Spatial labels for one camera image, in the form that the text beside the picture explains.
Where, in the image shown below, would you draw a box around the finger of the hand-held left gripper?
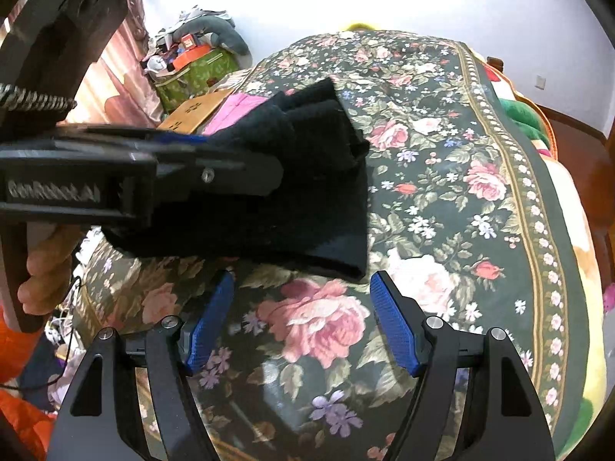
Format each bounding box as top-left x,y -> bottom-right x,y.
154,151 -> 284,202
58,125 -> 208,155

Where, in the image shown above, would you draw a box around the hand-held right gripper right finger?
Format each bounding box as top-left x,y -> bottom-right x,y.
370,270 -> 551,461

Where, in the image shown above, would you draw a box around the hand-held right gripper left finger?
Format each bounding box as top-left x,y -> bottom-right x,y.
48,271 -> 236,461

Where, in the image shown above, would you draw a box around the black pants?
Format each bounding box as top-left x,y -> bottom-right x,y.
101,77 -> 371,284

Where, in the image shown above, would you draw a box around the person's left hand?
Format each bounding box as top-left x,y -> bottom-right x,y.
17,226 -> 87,315

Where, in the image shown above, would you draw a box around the wooden lap desk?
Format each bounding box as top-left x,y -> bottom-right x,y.
158,89 -> 231,133

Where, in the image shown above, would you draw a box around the pink cloth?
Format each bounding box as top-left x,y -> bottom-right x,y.
202,93 -> 270,135

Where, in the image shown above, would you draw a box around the green patterned storage box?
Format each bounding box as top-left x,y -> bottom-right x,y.
154,48 -> 241,113

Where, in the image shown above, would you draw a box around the pink curtain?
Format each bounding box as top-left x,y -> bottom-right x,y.
62,0 -> 166,128

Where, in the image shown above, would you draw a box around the orange box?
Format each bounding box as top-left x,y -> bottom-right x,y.
173,43 -> 212,70

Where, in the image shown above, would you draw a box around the pile of clutter and clothes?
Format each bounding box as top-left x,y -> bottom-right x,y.
168,12 -> 251,56

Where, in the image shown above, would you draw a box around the floral blanket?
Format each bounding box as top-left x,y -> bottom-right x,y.
79,29 -> 577,461

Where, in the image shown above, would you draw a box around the colourful fleece blanket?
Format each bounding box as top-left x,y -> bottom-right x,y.
480,65 -> 615,443

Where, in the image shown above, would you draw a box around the orange jacket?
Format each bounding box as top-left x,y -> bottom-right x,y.
0,317 -> 63,461

